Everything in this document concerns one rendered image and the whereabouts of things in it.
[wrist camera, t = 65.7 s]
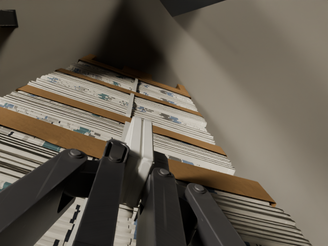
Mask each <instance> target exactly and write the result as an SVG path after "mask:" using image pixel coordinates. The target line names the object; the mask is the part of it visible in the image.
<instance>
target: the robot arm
mask: <svg viewBox="0 0 328 246"><path fill-rule="evenodd" d="M76 197H79V198H88V200H87V203H86V206H85V209H84V212H83V215H82V218H81V221H80V224H79V227H78V230H77V233H76V236H75V239H74V241H73V244H72V246H113V244H114V238H115V231H116V225H117V218H118V212H119V205H120V204H123V203H125V204H126V206H130V207H134V208H135V207H138V205H139V203H140V200H141V203H140V205H139V208H138V211H137V213H136V216H135V219H134V221H136V220H137V235H136V246H246V244H245V243H244V241H243V240H242V238H241V237H240V235H239V234H238V232H237V231H236V230H235V228H234V227H233V225H232V224H231V222H230V221H229V220H228V218H227V217H226V215H225V214H224V213H223V211H222V210H221V208H220V207H219V206H218V204H217V203H216V201H215V200H214V198H213V197H212V196H211V194H210V193H209V191H208V190H207V189H206V188H204V187H203V186H202V185H200V184H195V183H189V184H188V185H187V187H186V188H185V187H183V186H181V185H179V184H177V183H176V181H175V176H174V175H173V174H172V173H171V172H170V171H169V165H168V158H167V156H166V155H165V154H163V153H161V152H157V151H154V145H153V125H152V122H151V120H148V119H144V120H143V119H142V118H141V117H139V116H133V117H132V120H131V123H130V126H129V129H128V132H127V135H126V138H125V141H124V142H122V141H118V140H115V139H110V140H108V141H107V143H106V145H105V149H104V152H103V155H102V158H101V159H99V160H88V156H87V155H86V154H85V153H84V152H82V151H80V150H78V149H74V148H71V149H65V150H63V151H61V152H60V153H58V154H57V155H55V156H54V157H52V158H51V159H49V160H48V161H46V162H44V163H43V164H41V165H40V166H38V167H37V168H35V169H34V170H32V171H31V172H29V173H27V174H26V175H24V176H23V177H21V178H20V179H18V180H17V181H15V182H14V183H12V184H11V185H9V186H8V187H6V188H5V189H3V190H2V191H0V246H34V245H35V243H36V242H37V241H38V240H39V239H40V238H41V237H42V236H43V235H44V234H45V233H46V232H47V231H48V230H49V229H50V227H51V226H52V225H53V224H54V223H55V222H56V221H57V220H58V219H59V218H60V217H61V216H62V215H63V214H64V213H65V212H66V211H67V210H68V209H69V208H70V206H71V205H72V204H73V203H74V201H75V199H76ZM197 223H198V225H197V226H196V224H197Z"/></svg>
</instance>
